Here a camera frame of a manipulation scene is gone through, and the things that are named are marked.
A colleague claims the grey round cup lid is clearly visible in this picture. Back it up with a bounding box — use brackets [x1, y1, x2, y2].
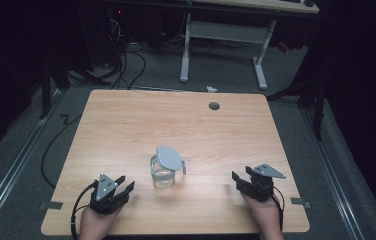
[155, 145, 184, 171]

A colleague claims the grey tape strip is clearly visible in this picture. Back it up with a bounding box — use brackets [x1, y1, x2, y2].
[38, 200, 64, 211]
[290, 197, 312, 210]

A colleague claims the person's right hand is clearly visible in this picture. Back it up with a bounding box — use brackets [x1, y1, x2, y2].
[240, 192, 286, 240]

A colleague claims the small red floor object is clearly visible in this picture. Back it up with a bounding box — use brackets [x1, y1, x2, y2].
[276, 41, 291, 54]

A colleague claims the dark computer tower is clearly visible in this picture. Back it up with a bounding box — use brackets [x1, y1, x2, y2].
[104, 5, 129, 69]

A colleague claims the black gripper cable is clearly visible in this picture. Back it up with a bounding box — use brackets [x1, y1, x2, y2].
[271, 185, 286, 233]
[70, 180, 99, 240]

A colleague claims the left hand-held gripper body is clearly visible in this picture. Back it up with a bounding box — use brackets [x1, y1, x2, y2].
[89, 172, 131, 216]

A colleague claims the person's left hand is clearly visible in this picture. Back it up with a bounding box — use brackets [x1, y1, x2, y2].
[79, 205, 124, 240]

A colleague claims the clear glass cup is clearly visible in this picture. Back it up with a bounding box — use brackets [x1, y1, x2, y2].
[149, 154, 187, 190]

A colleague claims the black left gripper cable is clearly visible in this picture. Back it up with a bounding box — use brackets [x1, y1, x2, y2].
[70, 180, 99, 240]

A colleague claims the black metal stand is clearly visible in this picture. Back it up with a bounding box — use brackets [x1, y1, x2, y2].
[265, 63, 328, 142]
[38, 46, 72, 121]

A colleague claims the bundle of black floor cables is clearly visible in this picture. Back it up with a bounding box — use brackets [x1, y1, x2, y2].
[93, 18, 148, 91]

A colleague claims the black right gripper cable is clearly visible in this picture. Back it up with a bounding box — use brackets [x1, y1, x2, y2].
[271, 185, 286, 233]

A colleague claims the white-legged wooden desk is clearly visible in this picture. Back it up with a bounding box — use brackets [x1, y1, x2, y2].
[179, 0, 321, 91]

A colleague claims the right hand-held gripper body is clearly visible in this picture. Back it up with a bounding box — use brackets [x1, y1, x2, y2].
[242, 163, 287, 203]

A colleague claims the black floor cable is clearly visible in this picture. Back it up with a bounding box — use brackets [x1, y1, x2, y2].
[40, 114, 84, 190]

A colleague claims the metal floor rail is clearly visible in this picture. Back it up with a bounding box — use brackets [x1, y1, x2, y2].
[300, 107, 366, 240]
[0, 87, 68, 235]

